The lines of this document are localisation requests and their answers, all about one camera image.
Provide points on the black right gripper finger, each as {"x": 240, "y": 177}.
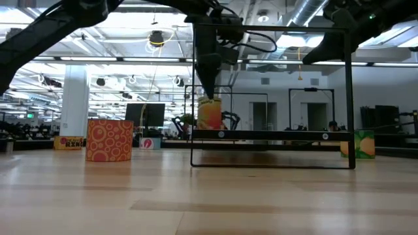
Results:
{"x": 330, "y": 52}

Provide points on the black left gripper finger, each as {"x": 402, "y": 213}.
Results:
{"x": 209, "y": 75}

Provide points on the yellow and orange label can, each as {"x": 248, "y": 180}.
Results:
{"x": 209, "y": 117}

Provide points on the white and pink can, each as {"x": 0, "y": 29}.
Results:
{"x": 150, "y": 143}

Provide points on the green can with yellow fruit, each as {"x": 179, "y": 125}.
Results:
{"x": 364, "y": 145}

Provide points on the orange can with circle pattern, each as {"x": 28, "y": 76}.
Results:
{"x": 109, "y": 140}

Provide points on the yellow can with red print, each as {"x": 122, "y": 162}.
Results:
{"x": 68, "y": 143}

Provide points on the black background robot arm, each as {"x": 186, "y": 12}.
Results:
{"x": 178, "y": 124}
{"x": 233, "y": 119}

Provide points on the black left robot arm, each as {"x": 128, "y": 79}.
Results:
{"x": 39, "y": 36}

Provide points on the green background plant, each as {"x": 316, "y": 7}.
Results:
{"x": 188, "y": 118}

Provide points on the black ceiling device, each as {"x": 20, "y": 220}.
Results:
{"x": 156, "y": 37}

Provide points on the black background monitor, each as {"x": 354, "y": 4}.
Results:
{"x": 153, "y": 114}

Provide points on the person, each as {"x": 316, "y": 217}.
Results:
{"x": 333, "y": 125}

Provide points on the black cabinet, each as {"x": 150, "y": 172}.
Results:
{"x": 385, "y": 119}

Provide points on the white pillar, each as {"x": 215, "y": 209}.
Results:
{"x": 75, "y": 98}

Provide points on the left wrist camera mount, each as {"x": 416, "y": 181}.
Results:
{"x": 230, "y": 55}

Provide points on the silver ventilation duct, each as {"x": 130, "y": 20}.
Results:
{"x": 307, "y": 11}

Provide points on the wooden shelf with black frame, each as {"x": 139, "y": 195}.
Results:
{"x": 261, "y": 135}

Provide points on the black metal rig frame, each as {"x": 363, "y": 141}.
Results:
{"x": 32, "y": 145}

